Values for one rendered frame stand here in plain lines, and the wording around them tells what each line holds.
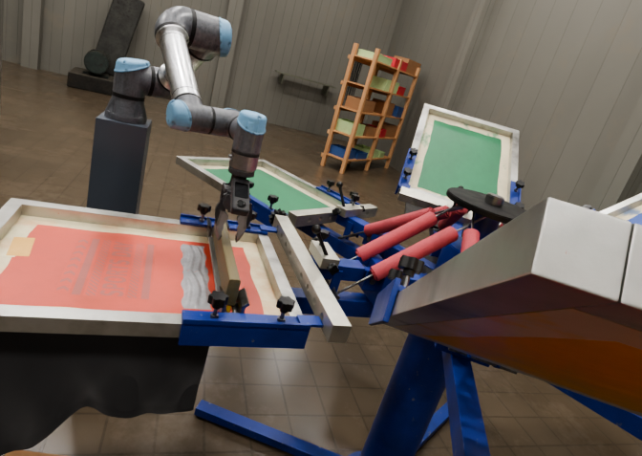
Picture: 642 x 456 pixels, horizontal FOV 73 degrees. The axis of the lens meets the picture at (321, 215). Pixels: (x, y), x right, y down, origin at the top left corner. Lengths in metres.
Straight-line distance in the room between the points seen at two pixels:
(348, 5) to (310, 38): 1.17
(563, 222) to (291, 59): 10.83
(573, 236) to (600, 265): 0.02
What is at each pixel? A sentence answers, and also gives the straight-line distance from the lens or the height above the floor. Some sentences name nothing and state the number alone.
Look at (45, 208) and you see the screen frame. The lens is 1.53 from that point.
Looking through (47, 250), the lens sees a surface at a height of 0.96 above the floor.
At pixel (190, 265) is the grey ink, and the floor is 0.96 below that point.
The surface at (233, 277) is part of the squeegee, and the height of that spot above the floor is 1.06.
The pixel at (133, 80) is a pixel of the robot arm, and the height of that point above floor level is 1.36.
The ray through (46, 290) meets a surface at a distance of 1.18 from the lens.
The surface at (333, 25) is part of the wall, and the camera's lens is 11.23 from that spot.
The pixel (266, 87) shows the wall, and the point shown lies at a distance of 10.95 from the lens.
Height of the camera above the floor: 1.58
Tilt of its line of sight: 18 degrees down
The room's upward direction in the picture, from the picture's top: 16 degrees clockwise
